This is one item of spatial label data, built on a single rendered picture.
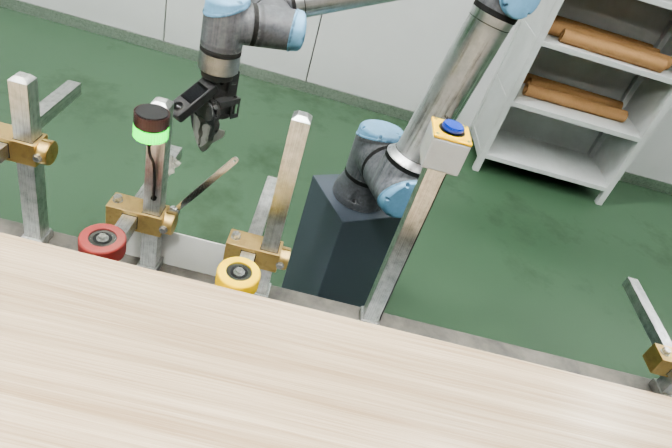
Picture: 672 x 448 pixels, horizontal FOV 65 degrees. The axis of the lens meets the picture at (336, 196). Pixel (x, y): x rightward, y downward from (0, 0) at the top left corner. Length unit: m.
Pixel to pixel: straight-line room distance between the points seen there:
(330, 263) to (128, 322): 1.00
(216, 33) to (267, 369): 0.67
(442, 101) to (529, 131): 2.59
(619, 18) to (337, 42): 1.74
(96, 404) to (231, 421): 0.18
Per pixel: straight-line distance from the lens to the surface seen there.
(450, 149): 0.94
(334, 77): 3.73
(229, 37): 1.17
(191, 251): 1.23
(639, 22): 3.89
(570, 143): 4.11
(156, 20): 3.90
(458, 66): 1.41
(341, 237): 1.72
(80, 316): 0.93
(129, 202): 1.17
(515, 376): 1.05
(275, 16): 1.19
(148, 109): 0.98
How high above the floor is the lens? 1.61
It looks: 35 degrees down
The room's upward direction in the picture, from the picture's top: 18 degrees clockwise
